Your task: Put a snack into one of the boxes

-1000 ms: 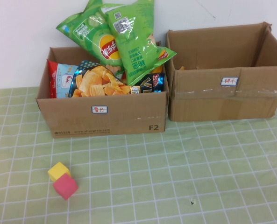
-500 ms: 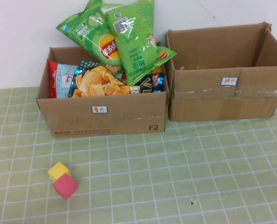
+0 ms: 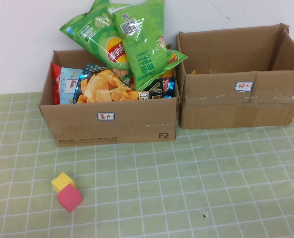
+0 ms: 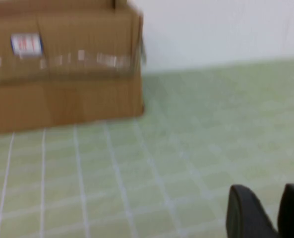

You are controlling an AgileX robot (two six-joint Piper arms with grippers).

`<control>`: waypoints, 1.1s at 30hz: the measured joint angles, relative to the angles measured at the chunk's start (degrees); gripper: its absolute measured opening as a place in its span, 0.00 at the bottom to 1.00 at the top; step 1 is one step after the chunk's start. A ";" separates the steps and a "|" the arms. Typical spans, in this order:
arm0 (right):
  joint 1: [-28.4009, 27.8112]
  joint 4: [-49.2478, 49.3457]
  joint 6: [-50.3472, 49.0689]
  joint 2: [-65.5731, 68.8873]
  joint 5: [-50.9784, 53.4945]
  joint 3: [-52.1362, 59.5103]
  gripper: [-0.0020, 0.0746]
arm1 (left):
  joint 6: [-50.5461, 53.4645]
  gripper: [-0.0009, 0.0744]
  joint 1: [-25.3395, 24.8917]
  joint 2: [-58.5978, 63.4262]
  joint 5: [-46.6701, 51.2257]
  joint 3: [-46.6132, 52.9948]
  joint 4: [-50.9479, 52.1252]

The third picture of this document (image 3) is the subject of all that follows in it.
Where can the yellow snack bag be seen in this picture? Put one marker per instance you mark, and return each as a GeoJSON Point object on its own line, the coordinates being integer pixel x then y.
{"type": "Point", "coordinates": [168, 74]}

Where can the red and blue shrimp snack bag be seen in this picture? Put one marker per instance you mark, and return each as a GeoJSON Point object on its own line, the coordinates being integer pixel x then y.
{"type": "Point", "coordinates": [62, 84]}

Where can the cardboard box printed F2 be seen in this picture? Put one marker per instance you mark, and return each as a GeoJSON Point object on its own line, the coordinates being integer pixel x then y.
{"type": "Point", "coordinates": [136, 129]}

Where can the dark bag with ridged chips picture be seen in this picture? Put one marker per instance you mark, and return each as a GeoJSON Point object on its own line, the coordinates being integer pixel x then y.
{"type": "Point", "coordinates": [99, 89]}

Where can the green chips bag showing barcode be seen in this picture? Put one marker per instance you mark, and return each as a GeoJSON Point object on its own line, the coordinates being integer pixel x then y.
{"type": "Point", "coordinates": [147, 54]}

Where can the cardboard box with taped flap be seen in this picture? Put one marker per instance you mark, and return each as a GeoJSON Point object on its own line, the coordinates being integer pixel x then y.
{"type": "Point", "coordinates": [211, 111]}

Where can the green chips bag showing logo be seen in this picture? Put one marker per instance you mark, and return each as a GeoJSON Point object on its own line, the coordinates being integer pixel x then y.
{"type": "Point", "coordinates": [97, 42]}

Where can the green checkered tablecloth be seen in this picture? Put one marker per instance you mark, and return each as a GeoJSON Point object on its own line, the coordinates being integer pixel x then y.
{"type": "Point", "coordinates": [211, 186]}

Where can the yellow foam cube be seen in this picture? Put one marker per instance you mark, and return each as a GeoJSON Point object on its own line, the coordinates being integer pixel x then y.
{"type": "Point", "coordinates": [61, 181]}

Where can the pink foam cube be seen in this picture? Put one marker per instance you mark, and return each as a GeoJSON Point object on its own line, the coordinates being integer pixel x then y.
{"type": "Point", "coordinates": [69, 198]}

